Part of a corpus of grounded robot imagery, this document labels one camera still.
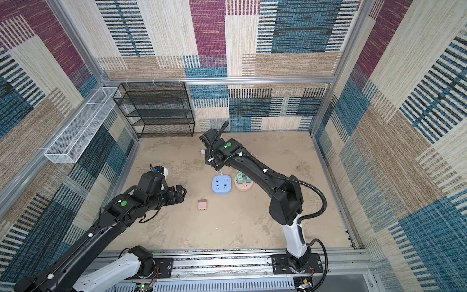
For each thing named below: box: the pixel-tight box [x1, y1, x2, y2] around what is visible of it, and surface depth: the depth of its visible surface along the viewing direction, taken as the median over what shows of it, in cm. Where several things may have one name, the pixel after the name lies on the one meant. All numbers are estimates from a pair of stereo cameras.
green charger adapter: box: [236, 173, 244, 185], surface depth 95 cm
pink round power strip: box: [234, 175, 254, 192], surface depth 96 cm
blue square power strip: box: [212, 174, 232, 195], surface depth 96 cm
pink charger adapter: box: [197, 198, 208, 211], surface depth 91 cm
